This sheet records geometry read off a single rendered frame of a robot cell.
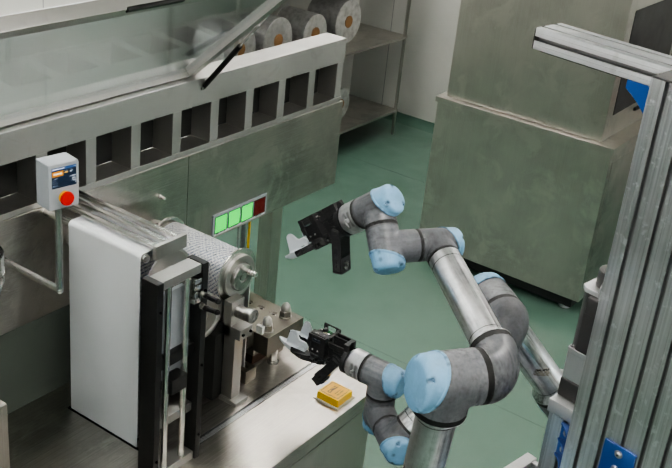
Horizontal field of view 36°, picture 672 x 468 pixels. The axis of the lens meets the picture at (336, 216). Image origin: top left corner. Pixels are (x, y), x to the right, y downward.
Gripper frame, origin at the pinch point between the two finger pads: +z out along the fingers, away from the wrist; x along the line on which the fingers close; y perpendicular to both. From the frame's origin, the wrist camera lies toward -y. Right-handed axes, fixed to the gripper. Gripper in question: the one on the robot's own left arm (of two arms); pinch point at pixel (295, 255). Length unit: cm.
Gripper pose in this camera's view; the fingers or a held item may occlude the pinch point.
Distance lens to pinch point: 252.0
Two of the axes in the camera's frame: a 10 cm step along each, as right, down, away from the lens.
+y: -4.5, -9.0, 0.0
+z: -6.8, 3.4, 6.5
